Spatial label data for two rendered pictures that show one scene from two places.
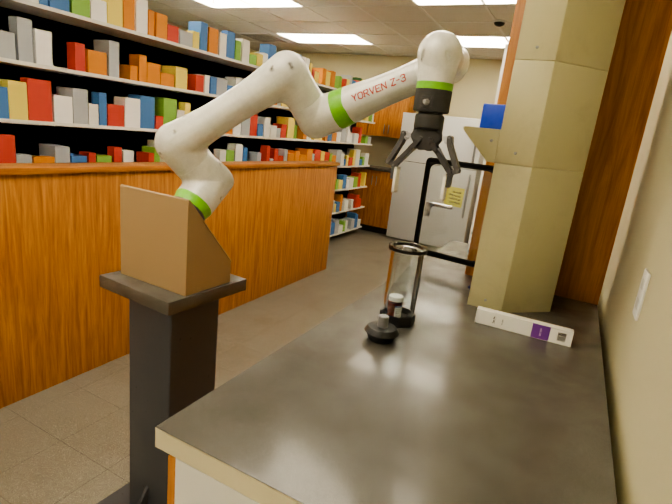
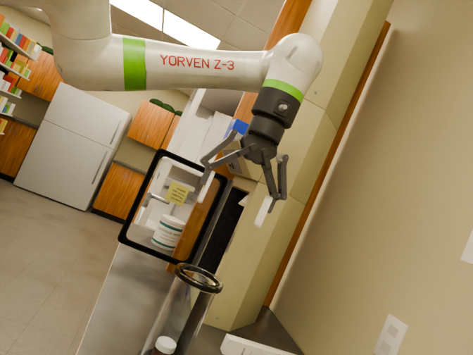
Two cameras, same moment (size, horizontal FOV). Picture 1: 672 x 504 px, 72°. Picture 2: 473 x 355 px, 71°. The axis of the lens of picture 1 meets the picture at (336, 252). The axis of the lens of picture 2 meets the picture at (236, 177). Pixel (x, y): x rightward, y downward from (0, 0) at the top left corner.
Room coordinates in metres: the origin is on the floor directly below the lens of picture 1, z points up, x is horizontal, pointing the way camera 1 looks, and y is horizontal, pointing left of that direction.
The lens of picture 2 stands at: (0.73, 0.27, 1.36)
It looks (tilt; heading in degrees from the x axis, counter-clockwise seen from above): 2 degrees up; 320
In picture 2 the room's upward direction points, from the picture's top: 24 degrees clockwise
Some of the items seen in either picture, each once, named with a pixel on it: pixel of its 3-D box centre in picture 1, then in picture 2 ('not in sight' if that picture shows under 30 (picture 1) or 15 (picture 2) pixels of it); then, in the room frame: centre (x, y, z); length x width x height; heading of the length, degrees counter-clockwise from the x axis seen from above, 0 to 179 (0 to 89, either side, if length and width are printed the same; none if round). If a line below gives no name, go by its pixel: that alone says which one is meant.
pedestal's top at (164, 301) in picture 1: (175, 282); not in sight; (1.42, 0.50, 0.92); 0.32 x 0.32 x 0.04; 60
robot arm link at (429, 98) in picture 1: (431, 102); (275, 109); (1.25, -0.20, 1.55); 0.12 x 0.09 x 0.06; 153
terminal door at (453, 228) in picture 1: (454, 212); (174, 208); (1.85, -0.45, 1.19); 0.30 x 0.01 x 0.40; 57
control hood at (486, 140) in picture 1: (487, 145); (236, 158); (1.65, -0.48, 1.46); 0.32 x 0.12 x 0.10; 154
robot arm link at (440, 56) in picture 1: (439, 61); (292, 67); (1.26, -0.20, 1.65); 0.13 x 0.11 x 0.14; 158
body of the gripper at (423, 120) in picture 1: (427, 132); (260, 141); (1.25, -0.20, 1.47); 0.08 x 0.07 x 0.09; 63
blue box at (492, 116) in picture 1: (497, 118); (240, 135); (1.73, -0.52, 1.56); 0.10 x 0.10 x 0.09; 64
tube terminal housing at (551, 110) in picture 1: (535, 193); (265, 213); (1.57, -0.64, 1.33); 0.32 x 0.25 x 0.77; 154
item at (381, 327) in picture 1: (382, 327); not in sight; (1.12, -0.14, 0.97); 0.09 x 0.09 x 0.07
